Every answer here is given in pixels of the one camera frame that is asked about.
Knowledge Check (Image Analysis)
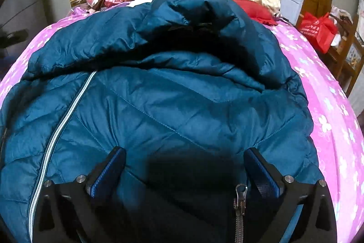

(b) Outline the teal quilted down jacket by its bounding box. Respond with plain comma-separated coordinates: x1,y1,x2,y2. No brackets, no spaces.
1,0,322,242

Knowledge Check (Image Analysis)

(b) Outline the pink floral bed quilt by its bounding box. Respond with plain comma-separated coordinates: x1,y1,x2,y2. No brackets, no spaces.
1,8,363,242

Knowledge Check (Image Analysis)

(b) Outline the wooden chair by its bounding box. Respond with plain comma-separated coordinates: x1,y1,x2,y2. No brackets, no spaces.
328,13,363,97

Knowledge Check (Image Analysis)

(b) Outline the red shopping bag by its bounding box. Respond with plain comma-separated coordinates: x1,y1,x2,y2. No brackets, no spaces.
299,12,338,54

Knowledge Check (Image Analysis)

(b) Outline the red ruffled cushion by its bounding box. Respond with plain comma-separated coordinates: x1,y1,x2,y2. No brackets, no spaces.
233,0,278,26

